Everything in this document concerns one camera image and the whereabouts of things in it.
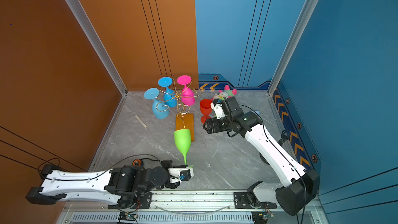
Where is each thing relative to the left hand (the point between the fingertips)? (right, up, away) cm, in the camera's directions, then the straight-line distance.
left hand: (186, 164), depth 65 cm
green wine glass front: (-2, +9, +6) cm, 11 cm away
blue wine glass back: (-11, +29, +18) cm, 36 cm away
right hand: (+10, +15, +9) cm, 21 cm away
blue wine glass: (-16, +23, +16) cm, 32 cm away
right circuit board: (+33, -27, +6) cm, 43 cm away
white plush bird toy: (+24, +34, +47) cm, 63 cm away
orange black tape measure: (-29, -6, +18) cm, 34 cm away
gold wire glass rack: (-5, +23, +20) cm, 31 cm away
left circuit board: (-28, -26, +5) cm, 39 cm away
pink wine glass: (-2, +31, +20) cm, 36 cm away
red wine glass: (+9, +22, +27) cm, 36 cm away
